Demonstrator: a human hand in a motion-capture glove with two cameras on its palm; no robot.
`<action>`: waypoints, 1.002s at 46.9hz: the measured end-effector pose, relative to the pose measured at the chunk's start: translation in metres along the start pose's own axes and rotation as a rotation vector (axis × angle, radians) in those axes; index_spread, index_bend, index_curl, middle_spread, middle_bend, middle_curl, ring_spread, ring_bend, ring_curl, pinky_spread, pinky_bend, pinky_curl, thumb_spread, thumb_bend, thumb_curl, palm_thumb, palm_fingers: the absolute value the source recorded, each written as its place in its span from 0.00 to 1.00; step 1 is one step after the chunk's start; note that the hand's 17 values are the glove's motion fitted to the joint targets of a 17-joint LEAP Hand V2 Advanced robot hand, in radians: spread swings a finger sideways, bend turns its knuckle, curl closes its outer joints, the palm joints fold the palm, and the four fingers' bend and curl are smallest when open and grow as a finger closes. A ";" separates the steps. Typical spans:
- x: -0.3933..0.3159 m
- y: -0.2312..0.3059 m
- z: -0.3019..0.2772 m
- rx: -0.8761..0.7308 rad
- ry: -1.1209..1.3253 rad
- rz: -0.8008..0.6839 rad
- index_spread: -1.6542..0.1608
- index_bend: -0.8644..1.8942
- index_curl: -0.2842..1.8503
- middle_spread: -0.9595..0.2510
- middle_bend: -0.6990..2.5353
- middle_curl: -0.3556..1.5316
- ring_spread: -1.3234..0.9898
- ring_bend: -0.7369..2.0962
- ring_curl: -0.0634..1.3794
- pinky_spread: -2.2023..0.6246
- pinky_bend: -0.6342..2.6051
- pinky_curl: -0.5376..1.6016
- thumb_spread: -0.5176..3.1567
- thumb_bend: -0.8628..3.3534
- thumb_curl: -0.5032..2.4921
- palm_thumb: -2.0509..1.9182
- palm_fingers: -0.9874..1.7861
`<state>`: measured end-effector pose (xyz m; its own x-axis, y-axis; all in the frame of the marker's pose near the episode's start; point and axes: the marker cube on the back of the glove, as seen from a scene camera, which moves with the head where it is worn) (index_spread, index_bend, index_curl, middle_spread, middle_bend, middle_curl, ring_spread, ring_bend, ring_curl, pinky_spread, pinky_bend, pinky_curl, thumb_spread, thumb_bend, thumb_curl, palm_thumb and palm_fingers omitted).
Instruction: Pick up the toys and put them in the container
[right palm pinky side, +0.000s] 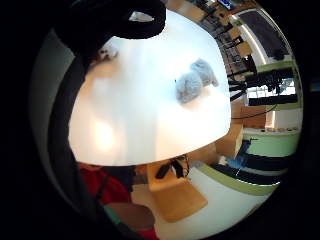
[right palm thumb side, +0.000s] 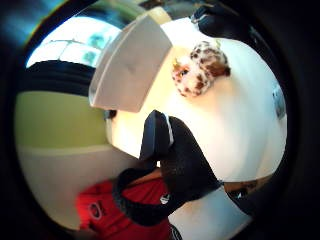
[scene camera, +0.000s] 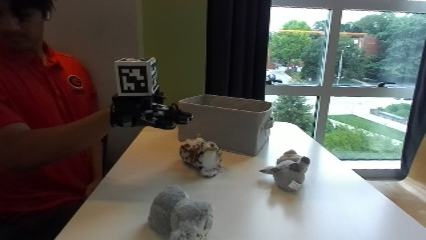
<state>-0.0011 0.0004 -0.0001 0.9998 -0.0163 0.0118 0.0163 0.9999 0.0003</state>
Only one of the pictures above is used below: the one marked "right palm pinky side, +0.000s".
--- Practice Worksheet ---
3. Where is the dark floor mat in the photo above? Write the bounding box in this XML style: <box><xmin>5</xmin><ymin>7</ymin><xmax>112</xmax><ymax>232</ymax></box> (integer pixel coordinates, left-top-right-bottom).
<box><xmin>239</xmin><ymin>9</ymin><xmax>290</xmax><ymax>62</ymax></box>

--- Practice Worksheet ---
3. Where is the small white soft toy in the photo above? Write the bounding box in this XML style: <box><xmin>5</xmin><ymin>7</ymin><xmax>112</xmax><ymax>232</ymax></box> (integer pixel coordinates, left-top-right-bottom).
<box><xmin>98</xmin><ymin>45</ymin><xmax>120</xmax><ymax>63</ymax></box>

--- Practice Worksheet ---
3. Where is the green and white counter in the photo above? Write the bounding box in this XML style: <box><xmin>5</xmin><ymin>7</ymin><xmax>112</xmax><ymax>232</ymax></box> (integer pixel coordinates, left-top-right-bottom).
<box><xmin>241</xmin><ymin>127</ymin><xmax>302</xmax><ymax>158</ymax></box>

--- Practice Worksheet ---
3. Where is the blue cloth item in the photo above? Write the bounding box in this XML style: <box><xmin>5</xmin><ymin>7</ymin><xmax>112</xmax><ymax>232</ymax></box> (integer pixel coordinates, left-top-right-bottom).
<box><xmin>225</xmin><ymin>139</ymin><xmax>252</xmax><ymax>170</ymax></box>

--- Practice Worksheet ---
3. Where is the wooden box cabinet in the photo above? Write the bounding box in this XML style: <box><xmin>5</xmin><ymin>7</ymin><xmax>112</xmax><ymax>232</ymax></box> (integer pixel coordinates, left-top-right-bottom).
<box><xmin>215</xmin><ymin>122</ymin><xmax>245</xmax><ymax>160</ymax></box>

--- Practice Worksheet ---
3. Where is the person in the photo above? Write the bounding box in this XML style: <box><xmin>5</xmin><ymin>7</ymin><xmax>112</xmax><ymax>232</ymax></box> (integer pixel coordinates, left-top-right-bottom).
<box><xmin>77</xmin><ymin>161</ymin><xmax>160</xmax><ymax>240</ymax></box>

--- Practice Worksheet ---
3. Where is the grey-blue soft toy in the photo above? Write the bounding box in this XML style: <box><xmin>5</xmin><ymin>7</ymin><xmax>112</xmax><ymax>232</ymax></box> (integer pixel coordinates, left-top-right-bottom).
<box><xmin>174</xmin><ymin>58</ymin><xmax>220</xmax><ymax>105</ymax></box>

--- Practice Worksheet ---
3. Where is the black cable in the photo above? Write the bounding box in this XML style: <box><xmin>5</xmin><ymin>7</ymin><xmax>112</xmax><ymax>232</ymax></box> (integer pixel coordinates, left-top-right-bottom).
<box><xmin>231</xmin><ymin>104</ymin><xmax>278</xmax><ymax>121</ymax></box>

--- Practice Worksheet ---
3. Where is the black desk with monitors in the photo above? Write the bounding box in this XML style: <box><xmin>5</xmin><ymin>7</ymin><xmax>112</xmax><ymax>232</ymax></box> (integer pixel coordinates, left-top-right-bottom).
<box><xmin>245</xmin><ymin>67</ymin><xmax>299</xmax><ymax>107</ymax></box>

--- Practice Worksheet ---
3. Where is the row of wooden chairs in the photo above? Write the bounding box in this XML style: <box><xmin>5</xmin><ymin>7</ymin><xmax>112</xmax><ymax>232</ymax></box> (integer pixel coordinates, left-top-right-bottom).
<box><xmin>199</xmin><ymin>0</ymin><xmax>258</xmax><ymax>82</ymax></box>

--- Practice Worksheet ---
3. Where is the wooden chair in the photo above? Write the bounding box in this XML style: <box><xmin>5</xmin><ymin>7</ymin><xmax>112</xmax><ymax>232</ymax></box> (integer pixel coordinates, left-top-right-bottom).
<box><xmin>145</xmin><ymin>159</ymin><xmax>210</xmax><ymax>224</ymax></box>

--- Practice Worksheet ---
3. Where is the black strap bag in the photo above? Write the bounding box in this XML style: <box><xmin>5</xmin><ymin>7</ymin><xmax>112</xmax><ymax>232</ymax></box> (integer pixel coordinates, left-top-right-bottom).
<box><xmin>155</xmin><ymin>158</ymin><xmax>191</xmax><ymax>180</ymax></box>

